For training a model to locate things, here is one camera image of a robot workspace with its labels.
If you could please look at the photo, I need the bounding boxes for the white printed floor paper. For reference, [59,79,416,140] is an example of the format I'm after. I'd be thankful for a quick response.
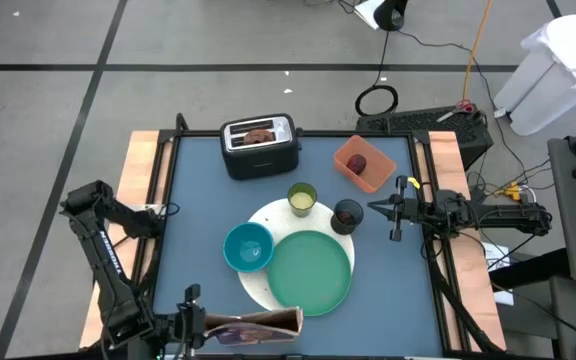
[482,241,517,306]

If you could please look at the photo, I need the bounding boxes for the purple cereal box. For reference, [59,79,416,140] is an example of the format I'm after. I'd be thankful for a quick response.
[202,306,304,347]

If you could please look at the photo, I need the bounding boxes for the white trash bin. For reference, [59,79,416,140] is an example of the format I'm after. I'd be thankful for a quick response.
[492,13,576,137]

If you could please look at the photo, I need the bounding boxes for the black mesh cup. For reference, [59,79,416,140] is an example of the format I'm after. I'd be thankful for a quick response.
[330,198,365,236]

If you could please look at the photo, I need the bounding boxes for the green glass cup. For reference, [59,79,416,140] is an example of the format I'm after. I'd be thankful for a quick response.
[287,182,318,218]

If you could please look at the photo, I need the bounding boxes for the red-handled scissors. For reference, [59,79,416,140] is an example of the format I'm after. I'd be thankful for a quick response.
[435,98,475,124]

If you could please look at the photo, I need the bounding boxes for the white woven round placemat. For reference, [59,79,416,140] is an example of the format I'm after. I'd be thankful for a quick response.
[237,198,357,317]

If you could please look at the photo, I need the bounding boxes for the yellow power plug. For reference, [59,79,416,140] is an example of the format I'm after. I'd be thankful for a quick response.
[497,180,539,204]

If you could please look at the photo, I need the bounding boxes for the light wooden side board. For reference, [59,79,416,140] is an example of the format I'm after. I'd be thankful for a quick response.
[78,130,174,351]
[415,130,508,351]

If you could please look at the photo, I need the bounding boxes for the dark red apple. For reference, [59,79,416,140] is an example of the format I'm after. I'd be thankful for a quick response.
[346,153,368,176]

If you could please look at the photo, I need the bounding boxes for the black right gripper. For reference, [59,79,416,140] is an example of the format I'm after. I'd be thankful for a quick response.
[367,175,432,242]

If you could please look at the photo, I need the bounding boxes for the green round plate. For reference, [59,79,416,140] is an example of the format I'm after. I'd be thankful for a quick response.
[266,229,353,317]

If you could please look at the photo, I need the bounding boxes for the black rounded floor stand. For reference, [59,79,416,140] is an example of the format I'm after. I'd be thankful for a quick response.
[372,0,410,32]

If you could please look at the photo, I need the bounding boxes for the teal blue bowl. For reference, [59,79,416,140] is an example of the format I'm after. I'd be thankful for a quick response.
[222,221,275,273]

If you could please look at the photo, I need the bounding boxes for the brown bagel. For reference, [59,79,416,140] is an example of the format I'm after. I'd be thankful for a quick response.
[242,128,277,146]

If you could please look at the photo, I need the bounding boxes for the orange plastic bin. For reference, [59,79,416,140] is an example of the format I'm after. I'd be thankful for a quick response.
[333,134,398,194]

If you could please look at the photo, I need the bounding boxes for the yellow cable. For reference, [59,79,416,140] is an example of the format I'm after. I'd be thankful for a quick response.
[461,0,494,101]

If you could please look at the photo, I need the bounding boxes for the black two-slot toaster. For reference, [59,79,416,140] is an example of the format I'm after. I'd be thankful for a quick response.
[219,113,303,181]

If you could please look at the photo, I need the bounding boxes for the white paper sheet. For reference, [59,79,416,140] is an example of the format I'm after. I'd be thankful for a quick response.
[353,0,387,30]

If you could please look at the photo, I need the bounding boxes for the black coiled cable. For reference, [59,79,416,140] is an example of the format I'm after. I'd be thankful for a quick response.
[354,29,400,118]

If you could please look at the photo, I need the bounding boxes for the black table frame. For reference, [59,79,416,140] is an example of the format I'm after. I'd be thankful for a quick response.
[127,113,507,360]

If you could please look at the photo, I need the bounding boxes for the black perforated computer case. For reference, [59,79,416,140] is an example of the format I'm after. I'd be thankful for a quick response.
[355,103,495,171]

